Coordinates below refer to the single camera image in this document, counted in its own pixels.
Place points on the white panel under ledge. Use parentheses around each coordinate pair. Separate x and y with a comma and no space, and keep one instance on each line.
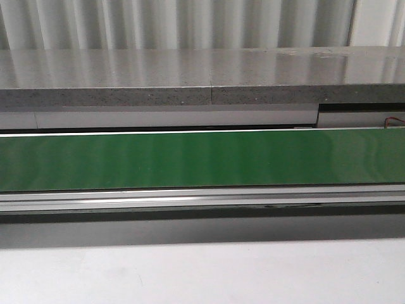
(261,115)

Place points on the green conveyor belt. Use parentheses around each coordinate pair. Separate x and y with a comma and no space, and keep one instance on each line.
(57,162)

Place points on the white pleated curtain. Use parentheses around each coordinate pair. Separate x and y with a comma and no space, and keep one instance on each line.
(199,24)

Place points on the silver aluminium conveyor frame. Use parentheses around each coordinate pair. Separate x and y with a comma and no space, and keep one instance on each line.
(244,196)

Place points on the grey stone countertop ledge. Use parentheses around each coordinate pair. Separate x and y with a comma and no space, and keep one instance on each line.
(151,77)

